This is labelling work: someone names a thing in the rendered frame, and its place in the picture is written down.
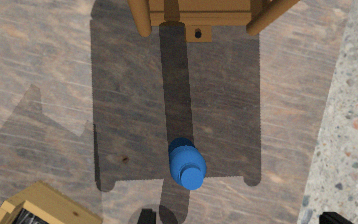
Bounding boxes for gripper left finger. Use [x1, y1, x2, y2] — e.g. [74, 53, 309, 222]
[137, 209, 156, 224]

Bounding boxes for blue cylinder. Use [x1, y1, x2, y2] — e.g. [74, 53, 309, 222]
[168, 137, 207, 190]

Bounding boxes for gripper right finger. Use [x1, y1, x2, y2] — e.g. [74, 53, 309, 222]
[319, 212, 353, 224]

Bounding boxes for wooden shelving unit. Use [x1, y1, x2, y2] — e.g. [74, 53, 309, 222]
[127, 0, 300, 42]

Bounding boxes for wooden crate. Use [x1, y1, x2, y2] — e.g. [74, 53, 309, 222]
[0, 180, 103, 224]

